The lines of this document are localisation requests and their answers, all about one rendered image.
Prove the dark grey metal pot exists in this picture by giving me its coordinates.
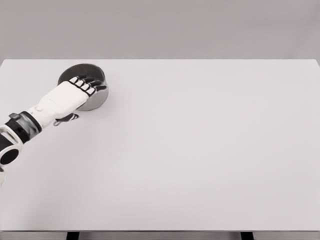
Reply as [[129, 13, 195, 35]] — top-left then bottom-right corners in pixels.
[[57, 63, 110, 112]]

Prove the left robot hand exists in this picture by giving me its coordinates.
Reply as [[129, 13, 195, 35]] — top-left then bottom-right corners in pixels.
[[41, 76, 108, 127]]

